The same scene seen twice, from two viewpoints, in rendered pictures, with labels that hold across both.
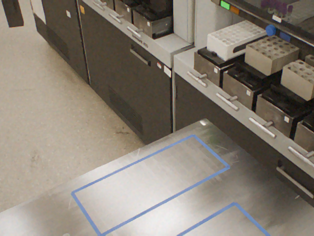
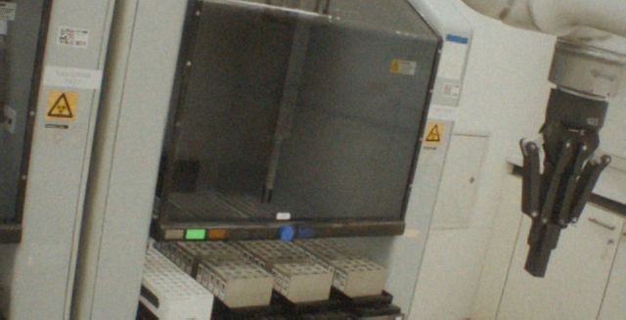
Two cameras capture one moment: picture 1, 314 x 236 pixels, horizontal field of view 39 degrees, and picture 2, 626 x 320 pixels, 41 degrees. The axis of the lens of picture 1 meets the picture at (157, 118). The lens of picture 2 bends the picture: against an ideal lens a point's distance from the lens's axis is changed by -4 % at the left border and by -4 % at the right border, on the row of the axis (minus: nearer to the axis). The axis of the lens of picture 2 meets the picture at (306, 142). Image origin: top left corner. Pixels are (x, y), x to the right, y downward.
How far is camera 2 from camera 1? 180 cm
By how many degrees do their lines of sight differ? 89
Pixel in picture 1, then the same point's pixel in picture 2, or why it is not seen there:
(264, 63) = (260, 289)
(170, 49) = not seen: outside the picture
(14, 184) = not seen: outside the picture
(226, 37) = (180, 289)
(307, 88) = (325, 283)
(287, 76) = (296, 286)
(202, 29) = (111, 307)
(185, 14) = (60, 299)
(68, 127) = not seen: outside the picture
